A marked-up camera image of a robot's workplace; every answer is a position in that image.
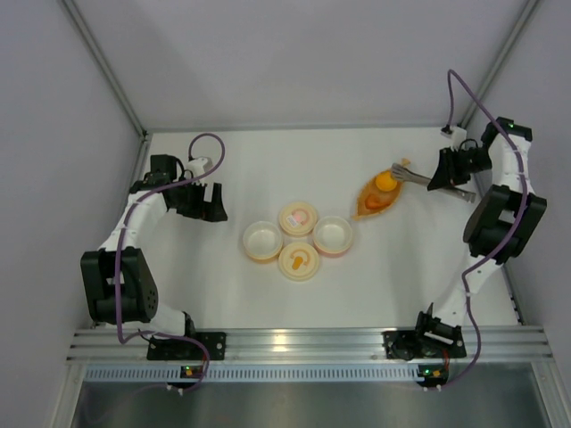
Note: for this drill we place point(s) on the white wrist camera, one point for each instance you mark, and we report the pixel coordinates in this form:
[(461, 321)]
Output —
[(197, 167), (455, 134)]

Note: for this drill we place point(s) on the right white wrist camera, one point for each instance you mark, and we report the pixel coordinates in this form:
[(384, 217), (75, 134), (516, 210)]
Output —
[(455, 134)]

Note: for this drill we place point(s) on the right aluminium frame post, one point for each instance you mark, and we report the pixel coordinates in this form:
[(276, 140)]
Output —
[(505, 23)]

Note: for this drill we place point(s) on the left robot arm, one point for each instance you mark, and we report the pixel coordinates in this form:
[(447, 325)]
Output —
[(118, 282)]

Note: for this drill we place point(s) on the orange shrimp food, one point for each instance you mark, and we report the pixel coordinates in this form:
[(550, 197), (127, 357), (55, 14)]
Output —
[(374, 202)]

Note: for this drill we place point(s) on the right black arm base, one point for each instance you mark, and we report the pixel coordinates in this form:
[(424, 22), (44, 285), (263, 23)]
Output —
[(406, 345)]

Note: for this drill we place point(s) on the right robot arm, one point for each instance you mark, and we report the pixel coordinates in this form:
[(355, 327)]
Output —
[(498, 229)]

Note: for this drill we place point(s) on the woven fish-shaped basket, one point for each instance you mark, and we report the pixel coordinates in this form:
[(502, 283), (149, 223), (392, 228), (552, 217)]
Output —
[(359, 210)]

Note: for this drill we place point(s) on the aluminium frame post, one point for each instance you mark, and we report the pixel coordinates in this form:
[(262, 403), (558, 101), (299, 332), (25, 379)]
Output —
[(505, 23), (87, 36)]

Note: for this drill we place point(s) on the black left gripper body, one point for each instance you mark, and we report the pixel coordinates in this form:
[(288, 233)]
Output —
[(197, 201)]

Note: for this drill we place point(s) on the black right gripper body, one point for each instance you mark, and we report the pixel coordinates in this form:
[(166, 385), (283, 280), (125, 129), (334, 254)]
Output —
[(449, 166)]

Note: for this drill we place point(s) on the metal tongs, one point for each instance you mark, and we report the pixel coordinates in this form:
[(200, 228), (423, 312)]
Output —
[(402, 174)]

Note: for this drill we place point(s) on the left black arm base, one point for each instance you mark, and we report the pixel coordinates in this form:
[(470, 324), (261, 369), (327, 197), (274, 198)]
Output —
[(177, 350)]

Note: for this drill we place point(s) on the aluminium front rail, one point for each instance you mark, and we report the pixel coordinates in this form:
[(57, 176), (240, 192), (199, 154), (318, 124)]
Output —
[(499, 344)]

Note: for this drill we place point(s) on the slotted grey cable duct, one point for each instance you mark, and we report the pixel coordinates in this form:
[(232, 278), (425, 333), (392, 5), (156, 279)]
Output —
[(260, 374)]

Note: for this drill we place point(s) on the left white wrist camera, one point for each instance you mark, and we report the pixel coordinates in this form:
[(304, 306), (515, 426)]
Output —
[(197, 167)]

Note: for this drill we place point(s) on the left aluminium frame post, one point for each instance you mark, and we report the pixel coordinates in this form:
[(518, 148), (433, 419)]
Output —
[(87, 36)]

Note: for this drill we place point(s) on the orange ball food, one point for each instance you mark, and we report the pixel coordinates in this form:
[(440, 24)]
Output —
[(385, 182)]

